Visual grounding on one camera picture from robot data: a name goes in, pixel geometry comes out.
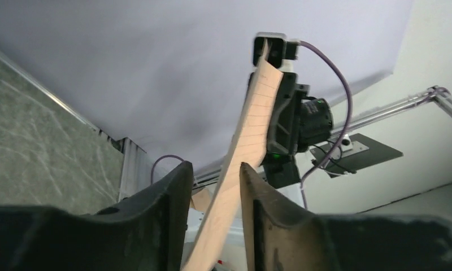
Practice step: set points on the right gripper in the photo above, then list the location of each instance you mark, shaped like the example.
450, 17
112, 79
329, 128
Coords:
282, 134

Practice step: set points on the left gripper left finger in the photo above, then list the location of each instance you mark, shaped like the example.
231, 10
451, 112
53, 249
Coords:
143, 232

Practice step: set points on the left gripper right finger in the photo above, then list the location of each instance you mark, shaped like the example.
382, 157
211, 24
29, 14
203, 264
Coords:
281, 235

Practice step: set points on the orange letter paper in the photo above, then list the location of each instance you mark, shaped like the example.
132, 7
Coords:
247, 146

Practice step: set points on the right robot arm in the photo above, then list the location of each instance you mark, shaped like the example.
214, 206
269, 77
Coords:
315, 126

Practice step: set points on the black monitor stand plate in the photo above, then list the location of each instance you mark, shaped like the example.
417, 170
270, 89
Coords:
357, 152

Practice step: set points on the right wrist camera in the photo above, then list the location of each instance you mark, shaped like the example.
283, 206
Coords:
280, 50

